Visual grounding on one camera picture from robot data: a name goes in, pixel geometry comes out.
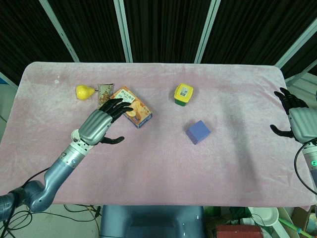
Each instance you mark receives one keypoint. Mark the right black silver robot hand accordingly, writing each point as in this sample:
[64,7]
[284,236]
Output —
[303,124]

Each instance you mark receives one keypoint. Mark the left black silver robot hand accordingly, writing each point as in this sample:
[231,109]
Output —
[95,126]

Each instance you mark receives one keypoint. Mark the white round cup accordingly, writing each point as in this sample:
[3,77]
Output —
[75,135]

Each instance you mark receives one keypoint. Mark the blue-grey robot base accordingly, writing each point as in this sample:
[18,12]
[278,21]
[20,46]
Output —
[148,223]

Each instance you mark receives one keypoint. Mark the brown snack bar wrapper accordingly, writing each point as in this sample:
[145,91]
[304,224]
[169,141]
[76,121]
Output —
[104,91]

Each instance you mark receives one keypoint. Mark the yellow toy pear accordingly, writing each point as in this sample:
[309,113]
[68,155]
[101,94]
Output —
[83,92]

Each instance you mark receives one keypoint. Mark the orange chips box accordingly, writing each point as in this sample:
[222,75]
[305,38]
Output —
[138,111]

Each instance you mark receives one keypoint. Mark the black pleated screen panel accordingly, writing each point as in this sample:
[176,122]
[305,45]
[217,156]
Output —
[166,29]
[307,57]
[24,37]
[247,29]
[94,29]

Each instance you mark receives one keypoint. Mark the pink velvet tablecloth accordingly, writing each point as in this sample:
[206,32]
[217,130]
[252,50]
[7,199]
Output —
[158,161]

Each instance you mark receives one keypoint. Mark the yellow green lidded container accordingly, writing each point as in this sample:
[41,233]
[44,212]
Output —
[183,91]

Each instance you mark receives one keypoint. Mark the brown cardboard box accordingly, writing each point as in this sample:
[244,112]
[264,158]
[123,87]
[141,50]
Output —
[301,220]

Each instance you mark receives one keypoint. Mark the white plastic bowl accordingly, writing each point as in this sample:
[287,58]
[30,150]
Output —
[265,215]

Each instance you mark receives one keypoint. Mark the purple foam cube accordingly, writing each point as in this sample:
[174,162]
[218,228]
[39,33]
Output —
[198,131]

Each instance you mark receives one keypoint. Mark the red box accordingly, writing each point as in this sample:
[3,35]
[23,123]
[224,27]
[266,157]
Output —
[237,231]

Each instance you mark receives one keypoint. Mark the white screen frame post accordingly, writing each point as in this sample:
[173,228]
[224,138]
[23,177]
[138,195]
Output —
[297,43]
[205,29]
[59,29]
[123,29]

